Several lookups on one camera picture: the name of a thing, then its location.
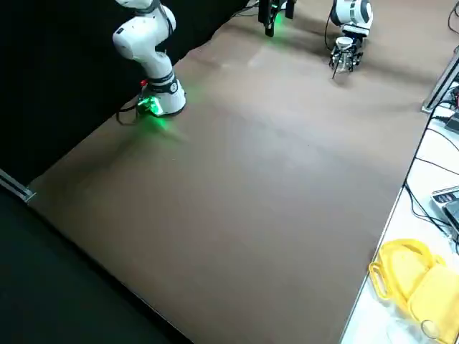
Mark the aluminium frame post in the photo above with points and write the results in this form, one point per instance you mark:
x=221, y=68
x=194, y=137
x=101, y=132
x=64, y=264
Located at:
x=18, y=188
x=439, y=86

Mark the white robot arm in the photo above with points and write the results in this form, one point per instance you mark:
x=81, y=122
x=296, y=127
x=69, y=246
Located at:
x=140, y=39
x=353, y=12

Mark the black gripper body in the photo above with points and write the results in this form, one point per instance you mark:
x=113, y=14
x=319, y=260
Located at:
x=358, y=38

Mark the dark electronic box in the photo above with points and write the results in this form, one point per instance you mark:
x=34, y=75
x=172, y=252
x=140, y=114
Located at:
x=453, y=123

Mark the grey electronic device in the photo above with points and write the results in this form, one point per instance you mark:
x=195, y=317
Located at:
x=448, y=200

